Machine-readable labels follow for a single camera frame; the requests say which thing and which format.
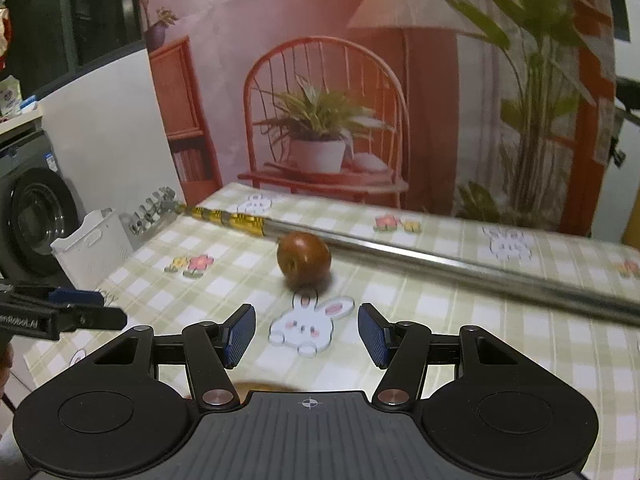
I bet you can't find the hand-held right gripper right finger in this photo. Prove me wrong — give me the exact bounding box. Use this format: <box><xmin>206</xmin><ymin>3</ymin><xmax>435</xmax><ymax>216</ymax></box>
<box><xmin>357</xmin><ymin>303</ymin><xmax>531</xmax><ymax>408</ymax></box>

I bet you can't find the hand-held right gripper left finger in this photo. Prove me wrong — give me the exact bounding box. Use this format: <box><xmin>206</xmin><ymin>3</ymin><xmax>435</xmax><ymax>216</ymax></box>
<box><xmin>85</xmin><ymin>304</ymin><xmax>258</xmax><ymax>408</ymax></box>

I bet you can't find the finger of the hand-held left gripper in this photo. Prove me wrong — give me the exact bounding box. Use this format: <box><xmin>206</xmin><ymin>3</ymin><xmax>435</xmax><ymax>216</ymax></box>
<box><xmin>0</xmin><ymin>284</ymin><xmax>105</xmax><ymax>308</ymax></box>
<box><xmin>55</xmin><ymin>306</ymin><xmax>127</xmax><ymax>332</ymax></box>

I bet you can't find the brownish red apple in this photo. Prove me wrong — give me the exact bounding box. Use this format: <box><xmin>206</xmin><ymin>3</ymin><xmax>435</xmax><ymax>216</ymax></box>
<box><xmin>276</xmin><ymin>232</ymin><xmax>332</xmax><ymax>291</ymax></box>

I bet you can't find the white plastic laundry basket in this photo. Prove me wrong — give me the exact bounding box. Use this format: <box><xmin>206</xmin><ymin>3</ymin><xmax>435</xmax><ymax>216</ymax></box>
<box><xmin>50</xmin><ymin>207</ymin><xmax>135</xmax><ymax>291</ymax></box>

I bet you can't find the checked bunny tablecloth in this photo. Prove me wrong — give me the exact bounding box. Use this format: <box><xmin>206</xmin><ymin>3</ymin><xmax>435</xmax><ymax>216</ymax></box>
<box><xmin>22</xmin><ymin>182</ymin><xmax>640</xmax><ymax>480</ymax></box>

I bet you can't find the grey washing machine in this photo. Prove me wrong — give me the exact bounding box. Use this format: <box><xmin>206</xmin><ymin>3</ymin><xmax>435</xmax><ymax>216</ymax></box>
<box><xmin>0</xmin><ymin>130</ymin><xmax>86</xmax><ymax>281</ymax></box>

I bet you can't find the telescopic metal pole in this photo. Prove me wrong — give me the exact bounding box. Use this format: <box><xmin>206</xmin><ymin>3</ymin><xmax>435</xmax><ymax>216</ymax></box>
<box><xmin>120</xmin><ymin>186</ymin><xmax>640</xmax><ymax>328</ymax></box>

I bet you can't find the white packet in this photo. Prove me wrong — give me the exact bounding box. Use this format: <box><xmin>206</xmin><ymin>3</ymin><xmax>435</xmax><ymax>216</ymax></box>
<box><xmin>0</xmin><ymin>75</ymin><xmax>23</xmax><ymax>121</ymax></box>

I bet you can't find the printed room backdrop cloth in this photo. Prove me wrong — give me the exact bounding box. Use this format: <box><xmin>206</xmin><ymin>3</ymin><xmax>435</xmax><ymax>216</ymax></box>
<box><xmin>135</xmin><ymin>0</ymin><xmax>618</xmax><ymax>236</ymax></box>

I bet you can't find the dark window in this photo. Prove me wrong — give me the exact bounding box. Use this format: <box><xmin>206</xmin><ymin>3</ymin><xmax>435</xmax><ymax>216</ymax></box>
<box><xmin>0</xmin><ymin>0</ymin><xmax>151</xmax><ymax>96</ymax></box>

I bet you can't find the black stand with seat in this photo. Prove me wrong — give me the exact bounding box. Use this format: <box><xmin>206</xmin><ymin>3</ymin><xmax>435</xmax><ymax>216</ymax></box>
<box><xmin>607</xmin><ymin>76</ymin><xmax>640</xmax><ymax>166</ymax></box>

